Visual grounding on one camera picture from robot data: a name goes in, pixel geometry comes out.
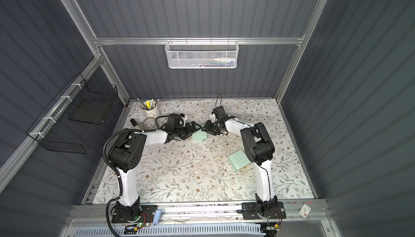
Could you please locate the mint jewelry box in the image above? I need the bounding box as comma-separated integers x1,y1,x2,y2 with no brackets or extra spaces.
228,150,251,172
192,130,208,142

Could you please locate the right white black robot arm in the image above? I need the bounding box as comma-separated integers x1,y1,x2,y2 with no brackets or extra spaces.
202,106,278,216

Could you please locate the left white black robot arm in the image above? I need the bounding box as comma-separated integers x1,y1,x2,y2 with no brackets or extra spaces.
103,113,202,208

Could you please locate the clear tape roll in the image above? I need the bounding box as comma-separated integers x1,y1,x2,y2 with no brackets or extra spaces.
140,117,157,130

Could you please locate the floral table mat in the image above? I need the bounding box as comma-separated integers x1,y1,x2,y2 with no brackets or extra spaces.
92,98,316,205

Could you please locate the white pen holder cup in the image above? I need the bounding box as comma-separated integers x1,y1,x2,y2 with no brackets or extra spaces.
136,98,161,118

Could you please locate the black marker pen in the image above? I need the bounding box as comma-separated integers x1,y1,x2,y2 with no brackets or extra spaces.
130,118,142,130

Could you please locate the white perforated front panel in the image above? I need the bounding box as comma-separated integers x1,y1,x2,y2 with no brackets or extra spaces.
72,223,267,237

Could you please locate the white square tag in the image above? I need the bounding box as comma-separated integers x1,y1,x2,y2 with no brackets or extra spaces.
298,204,311,219

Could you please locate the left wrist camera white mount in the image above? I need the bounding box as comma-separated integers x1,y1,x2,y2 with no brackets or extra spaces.
179,113,188,125

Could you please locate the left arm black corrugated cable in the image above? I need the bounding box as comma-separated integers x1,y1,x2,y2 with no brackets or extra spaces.
102,115,169,237

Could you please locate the white wire wall basket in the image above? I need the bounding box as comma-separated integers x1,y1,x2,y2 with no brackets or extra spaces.
165,39,239,69

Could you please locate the blue cylinder on rail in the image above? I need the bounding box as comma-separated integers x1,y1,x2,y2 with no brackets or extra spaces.
152,208,162,225

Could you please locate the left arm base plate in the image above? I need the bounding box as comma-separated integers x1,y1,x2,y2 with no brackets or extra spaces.
110,205,158,224

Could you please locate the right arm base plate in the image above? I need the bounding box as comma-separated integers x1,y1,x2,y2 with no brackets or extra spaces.
241,201,286,220

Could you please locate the black wire side basket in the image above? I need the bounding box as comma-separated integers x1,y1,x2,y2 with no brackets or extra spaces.
27,75,118,154

